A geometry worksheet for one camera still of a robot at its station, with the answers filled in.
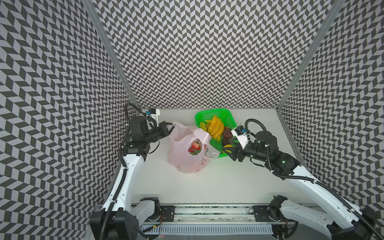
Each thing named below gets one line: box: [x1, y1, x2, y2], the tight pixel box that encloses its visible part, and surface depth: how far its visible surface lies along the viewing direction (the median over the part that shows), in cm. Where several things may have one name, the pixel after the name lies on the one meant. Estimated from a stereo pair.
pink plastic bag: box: [168, 121, 220, 173], surface depth 72 cm
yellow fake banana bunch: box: [205, 115, 225, 142], surface depth 97 cm
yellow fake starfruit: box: [200, 122, 208, 132], surface depth 106 cm
